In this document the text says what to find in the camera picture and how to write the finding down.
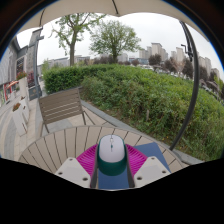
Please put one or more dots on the brown slatted outdoor chair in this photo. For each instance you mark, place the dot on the brown slatted outdoor chair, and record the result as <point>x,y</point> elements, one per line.
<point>60,106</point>

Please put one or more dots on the distant grey apartment buildings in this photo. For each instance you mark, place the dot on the distant grey apartment buildings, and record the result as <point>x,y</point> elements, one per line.
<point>156,49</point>

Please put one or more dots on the tall grey sign pillar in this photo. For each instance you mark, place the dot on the tall grey sign pillar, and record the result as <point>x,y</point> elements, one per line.
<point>32,63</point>

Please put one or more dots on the round leafy green tree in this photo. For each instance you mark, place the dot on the round leafy green tree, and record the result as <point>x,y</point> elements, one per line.
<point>113,35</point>

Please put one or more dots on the green trimmed hedge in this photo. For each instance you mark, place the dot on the green trimmed hedge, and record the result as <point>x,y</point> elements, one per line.
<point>133,96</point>

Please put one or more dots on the beige parasol canopy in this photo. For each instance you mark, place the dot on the beige parasol canopy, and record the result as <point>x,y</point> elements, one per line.
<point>83,8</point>

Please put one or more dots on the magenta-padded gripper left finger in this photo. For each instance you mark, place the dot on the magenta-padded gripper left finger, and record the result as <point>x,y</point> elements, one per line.
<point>86,160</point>

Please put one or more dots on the tall white planter with flowers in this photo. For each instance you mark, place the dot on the tall white planter with flowers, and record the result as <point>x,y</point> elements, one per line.
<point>22,85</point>

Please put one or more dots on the white and teal computer mouse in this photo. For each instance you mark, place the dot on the white and teal computer mouse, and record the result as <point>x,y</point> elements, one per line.
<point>111,151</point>

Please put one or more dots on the dark curved parasol pole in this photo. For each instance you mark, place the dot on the dark curved parasol pole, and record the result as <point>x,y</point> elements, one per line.
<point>194,76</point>

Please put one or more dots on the sparse-leaved tree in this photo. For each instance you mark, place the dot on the sparse-leaved tree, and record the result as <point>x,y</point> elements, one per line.
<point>71,50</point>

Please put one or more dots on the blue rectangular mouse pad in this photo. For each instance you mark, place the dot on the blue rectangular mouse pad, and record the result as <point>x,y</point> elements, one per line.
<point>111,181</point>

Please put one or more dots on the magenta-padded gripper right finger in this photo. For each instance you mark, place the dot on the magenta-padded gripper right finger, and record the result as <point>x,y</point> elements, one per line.
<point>136,160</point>

